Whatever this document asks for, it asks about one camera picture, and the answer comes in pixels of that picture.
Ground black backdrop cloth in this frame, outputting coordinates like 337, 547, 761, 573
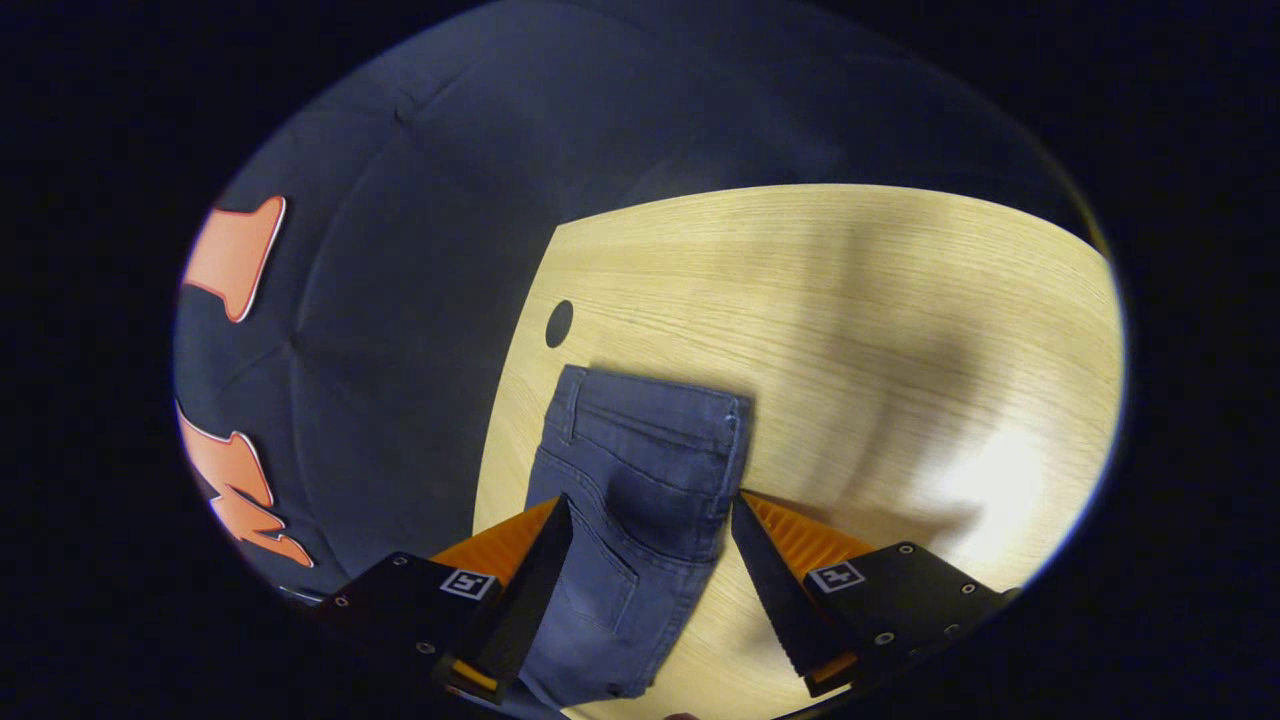
172, 0, 1111, 601

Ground dark jeans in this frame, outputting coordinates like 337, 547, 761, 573
505, 365, 753, 718

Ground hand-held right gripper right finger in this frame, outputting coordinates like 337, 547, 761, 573
730, 490, 1023, 699

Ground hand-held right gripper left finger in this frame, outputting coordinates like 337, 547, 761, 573
318, 494, 575, 707

